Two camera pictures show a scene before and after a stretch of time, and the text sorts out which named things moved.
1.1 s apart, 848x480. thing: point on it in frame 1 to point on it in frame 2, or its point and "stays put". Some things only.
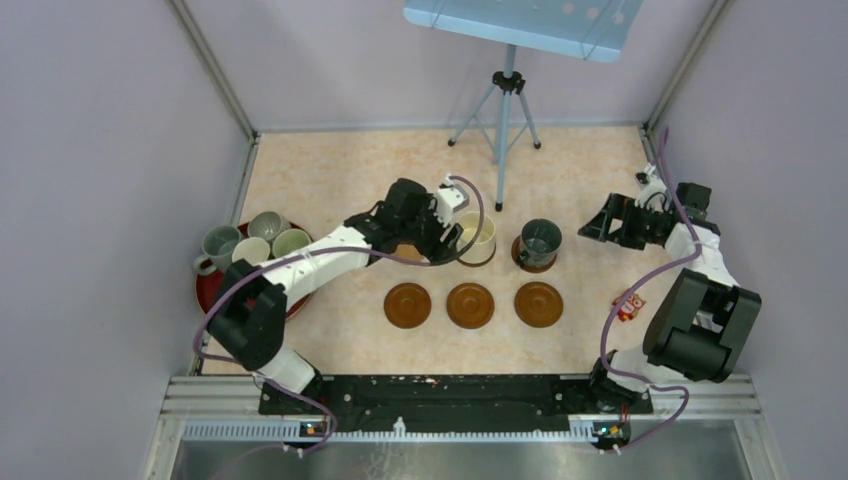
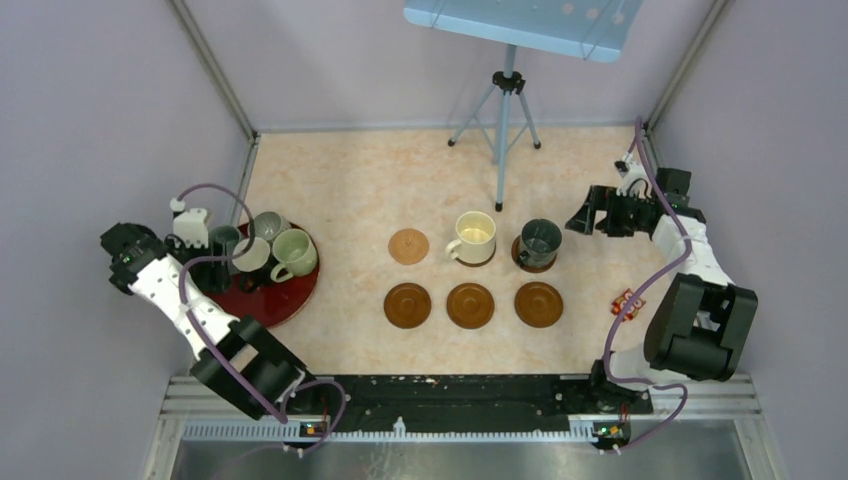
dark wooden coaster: (407, 305) stays put
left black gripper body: (425, 229) to (208, 277)
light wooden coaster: (407, 250) stays put
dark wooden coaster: (478, 265) stays put
